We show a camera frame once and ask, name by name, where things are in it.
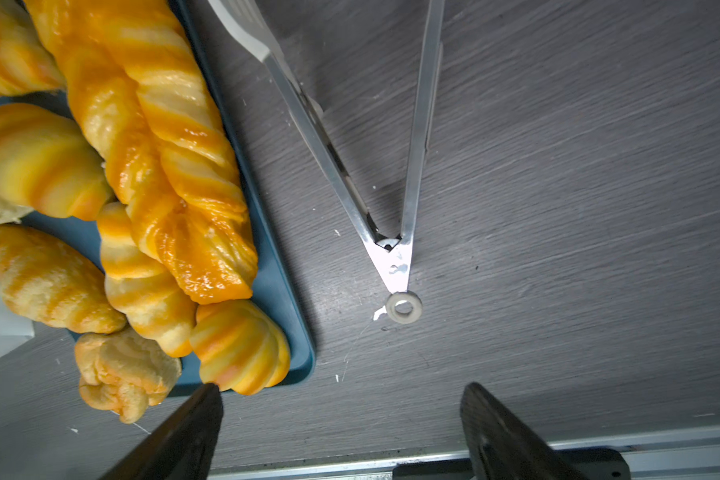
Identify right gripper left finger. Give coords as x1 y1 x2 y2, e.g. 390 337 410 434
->
103 384 224 480

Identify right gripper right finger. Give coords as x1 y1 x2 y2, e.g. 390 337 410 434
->
460 382 585 479

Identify metal tongs white tips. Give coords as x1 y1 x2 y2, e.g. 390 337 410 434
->
206 0 447 326

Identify small round striped bun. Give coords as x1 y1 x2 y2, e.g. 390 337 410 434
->
0 103 115 221

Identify round flaky pastry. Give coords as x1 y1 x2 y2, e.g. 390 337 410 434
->
74 328 182 424

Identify striped bun bottom right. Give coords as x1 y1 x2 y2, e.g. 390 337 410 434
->
190 300 291 396

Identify croissant centre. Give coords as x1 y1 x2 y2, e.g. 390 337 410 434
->
96 202 197 358

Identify teal tray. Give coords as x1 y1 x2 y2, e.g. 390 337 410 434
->
0 1 316 397

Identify croissant left middle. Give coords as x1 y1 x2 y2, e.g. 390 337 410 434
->
0 224 127 334

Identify croissant top of tray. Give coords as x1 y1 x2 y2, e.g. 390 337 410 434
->
0 1 65 97

